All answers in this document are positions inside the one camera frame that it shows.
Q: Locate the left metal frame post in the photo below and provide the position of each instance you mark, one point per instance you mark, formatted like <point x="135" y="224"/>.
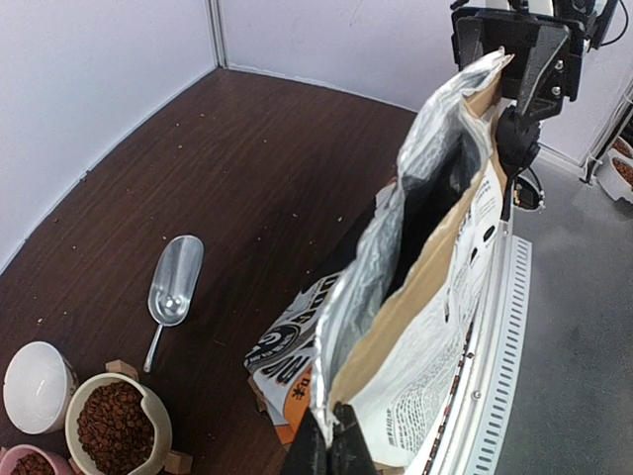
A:
<point x="217" y="28"/>

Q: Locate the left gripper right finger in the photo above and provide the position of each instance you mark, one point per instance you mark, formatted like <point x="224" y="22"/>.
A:
<point x="349" y="453"/>

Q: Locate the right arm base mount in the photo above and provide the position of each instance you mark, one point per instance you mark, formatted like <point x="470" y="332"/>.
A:
<point x="523" y="191"/>

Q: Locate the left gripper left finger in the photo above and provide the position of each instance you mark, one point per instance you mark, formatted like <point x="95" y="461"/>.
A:
<point x="308" y="453"/>

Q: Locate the pink pet bowl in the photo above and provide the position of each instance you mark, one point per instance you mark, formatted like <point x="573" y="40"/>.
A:
<point x="28" y="459"/>

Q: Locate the cream pet bowl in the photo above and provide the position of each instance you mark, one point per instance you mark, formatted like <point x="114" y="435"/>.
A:
<point x="115" y="425"/>

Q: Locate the white ceramic bowl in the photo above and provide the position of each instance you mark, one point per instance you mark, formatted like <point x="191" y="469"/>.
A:
<point x="38" y="385"/>

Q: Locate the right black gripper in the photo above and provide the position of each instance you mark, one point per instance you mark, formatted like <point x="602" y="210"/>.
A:
<point x="536" y="43"/>

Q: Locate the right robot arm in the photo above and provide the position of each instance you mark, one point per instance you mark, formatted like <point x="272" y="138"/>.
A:
<point x="518" y="144"/>

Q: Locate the metal food scoop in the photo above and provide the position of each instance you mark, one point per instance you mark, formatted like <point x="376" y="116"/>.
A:
<point x="172" y="287"/>

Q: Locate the pet food bag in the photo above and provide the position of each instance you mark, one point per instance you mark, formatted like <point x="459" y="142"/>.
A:
<point x="383" y="325"/>

